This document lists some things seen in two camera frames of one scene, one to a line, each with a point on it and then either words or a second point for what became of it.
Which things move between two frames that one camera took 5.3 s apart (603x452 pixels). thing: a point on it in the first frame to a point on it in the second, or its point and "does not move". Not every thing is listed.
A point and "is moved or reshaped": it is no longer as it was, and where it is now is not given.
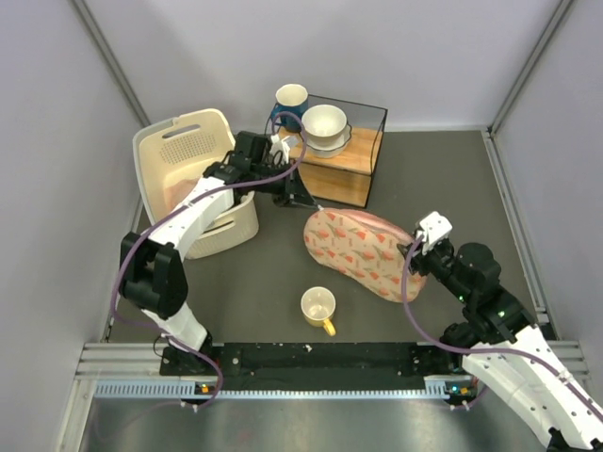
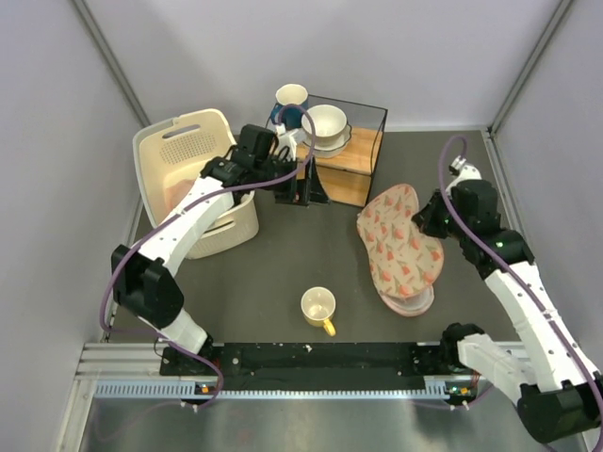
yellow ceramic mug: [317, 306] does not move
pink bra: [175, 192] does not move
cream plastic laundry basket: [171, 149] does not move
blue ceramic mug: [290, 98] does not move
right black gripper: [417, 262] to [424, 218]
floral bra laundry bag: [362, 250] is moved or reshaped
